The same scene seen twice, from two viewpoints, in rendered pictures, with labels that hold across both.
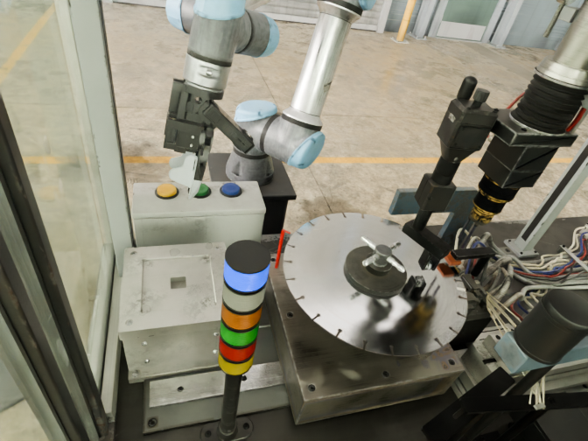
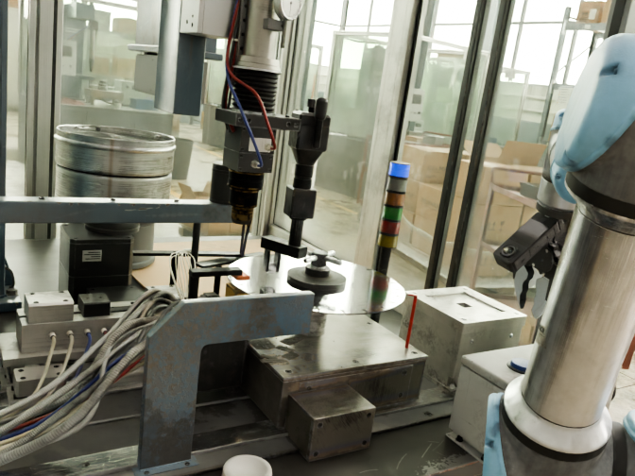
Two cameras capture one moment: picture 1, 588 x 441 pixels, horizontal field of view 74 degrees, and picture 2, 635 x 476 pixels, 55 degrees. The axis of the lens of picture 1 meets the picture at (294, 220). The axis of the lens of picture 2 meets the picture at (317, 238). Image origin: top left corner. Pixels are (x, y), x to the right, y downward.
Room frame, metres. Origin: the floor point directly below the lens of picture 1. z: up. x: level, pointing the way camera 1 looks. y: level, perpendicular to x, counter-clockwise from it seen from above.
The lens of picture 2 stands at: (1.57, -0.37, 1.29)
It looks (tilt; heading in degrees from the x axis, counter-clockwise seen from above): 14 degrees down; 169
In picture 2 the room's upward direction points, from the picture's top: 8 degrees clockwise
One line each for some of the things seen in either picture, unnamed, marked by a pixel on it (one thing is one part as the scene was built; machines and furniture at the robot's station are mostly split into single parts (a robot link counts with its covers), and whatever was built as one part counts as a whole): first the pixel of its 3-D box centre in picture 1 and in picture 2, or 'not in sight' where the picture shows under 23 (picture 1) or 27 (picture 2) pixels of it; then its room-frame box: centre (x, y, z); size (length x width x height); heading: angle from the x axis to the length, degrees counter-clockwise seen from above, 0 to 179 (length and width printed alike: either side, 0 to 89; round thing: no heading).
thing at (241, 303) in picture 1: (244, 287); (397, 183); (0.27, 0.04, 1.11); 0.05 x 0.04 x 0.03; 22
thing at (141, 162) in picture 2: not in sight; (113, 198); (-0.14, -0.62, 0.93); 0.31 x 0.31 x 0.36
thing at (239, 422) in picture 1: (227, 428); not in sight; (0.27, 0.04, 0.76); 0.09 x 0.03 x 0.03; 112
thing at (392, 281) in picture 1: (376, 266); (317, 273); (0.50, -0.16, 0.96); 0.11 x 0.11 x 0.03
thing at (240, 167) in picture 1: (250, 159); not in sight; (1.03, 0.17, 0.80); 0.15 x 0.15 x 0.10
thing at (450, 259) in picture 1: (464, 263); (217, 288); (0.57, -0.34, 0.95); 0.10 x 0.03 x 0.07; 112
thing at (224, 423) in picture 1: (230, 400); (379, 292); (0.27, 0.04, 0.86); 0.02 x 0.02 x 0.22
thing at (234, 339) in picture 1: (240, 323); (392, 212); (0.27, 0.04, 1.05); 0.05 x 0.04 x 0.03; 22
